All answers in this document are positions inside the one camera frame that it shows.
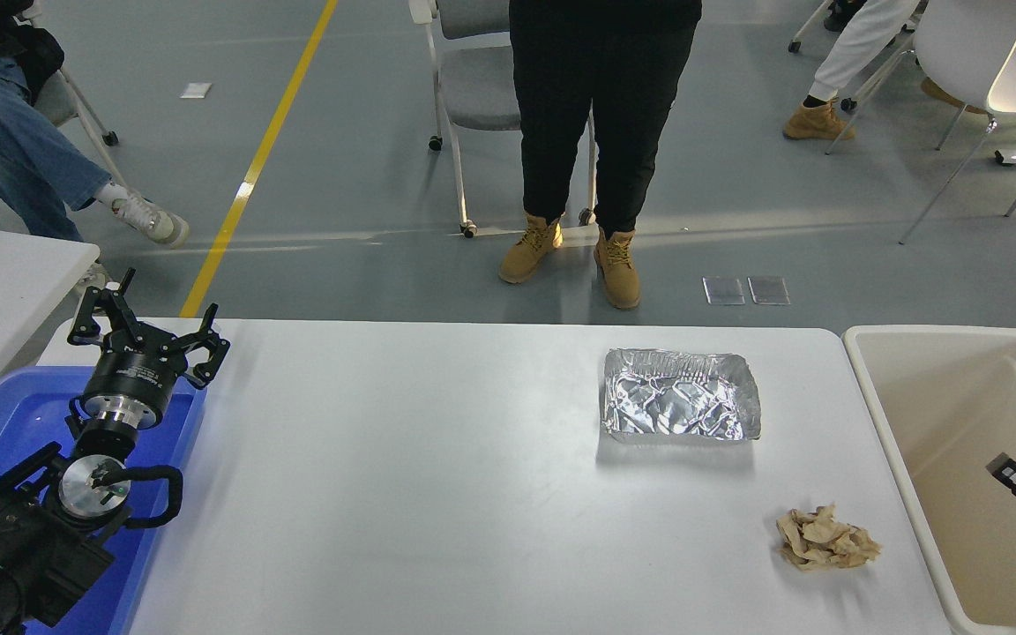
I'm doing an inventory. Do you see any white shell chair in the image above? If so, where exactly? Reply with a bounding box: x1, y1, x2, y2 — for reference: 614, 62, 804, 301
828, 0, 1016, 245

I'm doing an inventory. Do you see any tan paper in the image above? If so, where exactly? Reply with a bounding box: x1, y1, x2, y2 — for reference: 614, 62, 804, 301
776, 504, 882, 572

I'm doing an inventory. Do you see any blue plastic tray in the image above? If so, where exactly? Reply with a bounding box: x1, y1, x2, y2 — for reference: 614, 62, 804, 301
0, 366, 209, 635

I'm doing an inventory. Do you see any grey white-framed wheeled chair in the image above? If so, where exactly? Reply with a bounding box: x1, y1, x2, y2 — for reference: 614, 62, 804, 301
409, 0, 599, 239

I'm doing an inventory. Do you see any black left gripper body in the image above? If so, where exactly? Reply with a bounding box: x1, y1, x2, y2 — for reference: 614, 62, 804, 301
80, 340, 184, 417

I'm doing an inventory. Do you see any large pale plastic bin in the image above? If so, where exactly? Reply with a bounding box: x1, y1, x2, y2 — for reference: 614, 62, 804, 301
841, 325, 1016, 635

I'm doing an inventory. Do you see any foil tray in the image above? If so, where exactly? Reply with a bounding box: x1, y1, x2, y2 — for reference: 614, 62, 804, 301
599, 347, 763, 445

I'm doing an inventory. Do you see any white wheeled chair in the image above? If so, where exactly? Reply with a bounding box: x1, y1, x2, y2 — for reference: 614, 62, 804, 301
788, 0, 915, 114

